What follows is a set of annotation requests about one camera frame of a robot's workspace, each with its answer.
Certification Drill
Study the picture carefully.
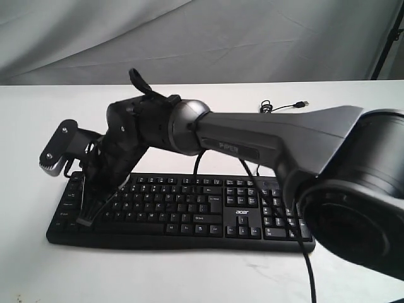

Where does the black USB cable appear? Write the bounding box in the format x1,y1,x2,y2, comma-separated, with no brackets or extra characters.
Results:
254,100,311,177

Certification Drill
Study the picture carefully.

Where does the grey backdrop cloth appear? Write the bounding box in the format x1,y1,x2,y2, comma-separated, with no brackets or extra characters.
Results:
1,1,400,85

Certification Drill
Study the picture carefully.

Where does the black tripod stand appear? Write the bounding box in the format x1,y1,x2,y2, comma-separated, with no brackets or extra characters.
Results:
370,1,403,80

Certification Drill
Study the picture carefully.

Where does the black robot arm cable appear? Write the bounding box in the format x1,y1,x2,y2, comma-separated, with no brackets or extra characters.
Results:
193,150,318,303

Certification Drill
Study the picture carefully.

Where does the grey black piper robot arm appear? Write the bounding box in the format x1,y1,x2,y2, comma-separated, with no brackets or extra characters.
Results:
78,69,403,279

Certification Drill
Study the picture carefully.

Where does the black acer keyboard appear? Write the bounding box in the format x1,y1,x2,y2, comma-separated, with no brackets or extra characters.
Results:
46,172,316,253

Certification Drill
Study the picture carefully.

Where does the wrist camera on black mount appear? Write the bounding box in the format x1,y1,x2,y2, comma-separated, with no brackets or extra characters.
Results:
39,119,102,177

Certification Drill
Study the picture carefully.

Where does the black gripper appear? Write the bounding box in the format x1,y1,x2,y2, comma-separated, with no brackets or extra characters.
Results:
76,131,148,226

